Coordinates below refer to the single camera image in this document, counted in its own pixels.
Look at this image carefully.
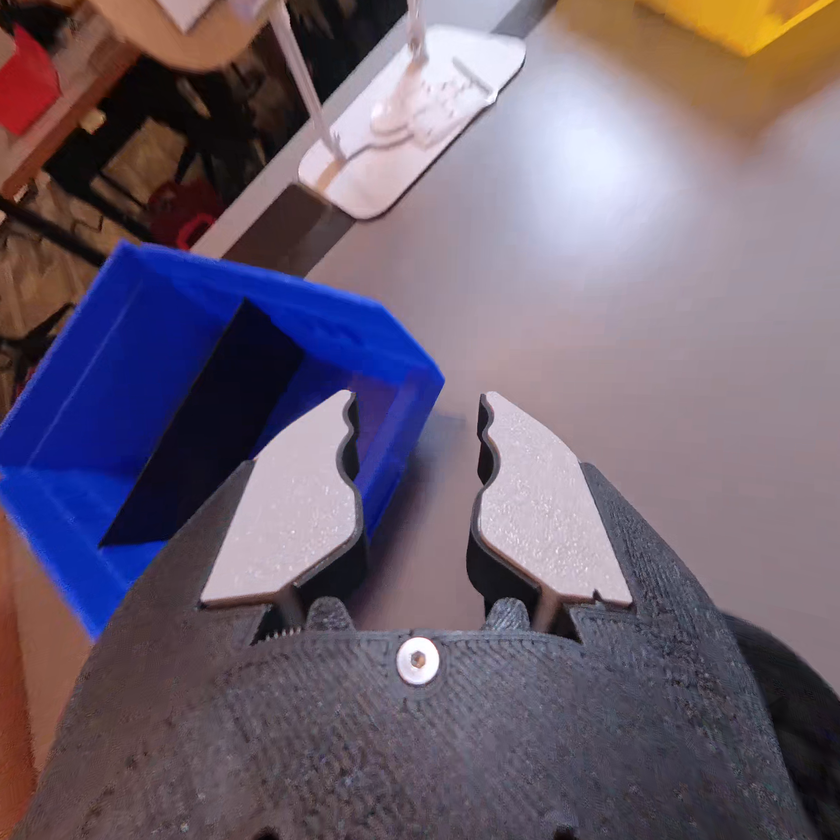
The white stand pole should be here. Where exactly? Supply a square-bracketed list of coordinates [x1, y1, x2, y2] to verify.
[264, 0, 347, 163]

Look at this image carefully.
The red stool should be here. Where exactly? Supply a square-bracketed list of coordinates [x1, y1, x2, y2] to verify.
[146, 178, 225, 252]

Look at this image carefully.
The red bag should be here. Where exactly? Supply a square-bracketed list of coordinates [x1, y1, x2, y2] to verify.
[0, 25, 62, 137]

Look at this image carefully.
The blue plastic bin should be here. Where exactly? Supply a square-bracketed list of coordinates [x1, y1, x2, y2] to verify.
[0, 239, 447, 641]

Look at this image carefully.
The silver stand base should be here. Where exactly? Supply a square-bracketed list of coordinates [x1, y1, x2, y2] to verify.
[297, 24, 528, 221]

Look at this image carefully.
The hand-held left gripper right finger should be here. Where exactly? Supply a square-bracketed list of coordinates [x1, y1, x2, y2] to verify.
[467, 391, 635, 636]

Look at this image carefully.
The yellow plastic bin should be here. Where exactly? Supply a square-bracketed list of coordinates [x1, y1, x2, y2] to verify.
[632, 0, 840, 59]

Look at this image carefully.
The white cable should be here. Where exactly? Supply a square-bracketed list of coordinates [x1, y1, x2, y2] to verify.
[369, 0, 494, 151]

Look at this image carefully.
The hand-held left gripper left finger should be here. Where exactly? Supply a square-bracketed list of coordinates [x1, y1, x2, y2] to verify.
[199, 389, 367, 634]

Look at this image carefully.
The wooden table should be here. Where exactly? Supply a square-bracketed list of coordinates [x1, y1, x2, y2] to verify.
[0, 0, 277, 201]

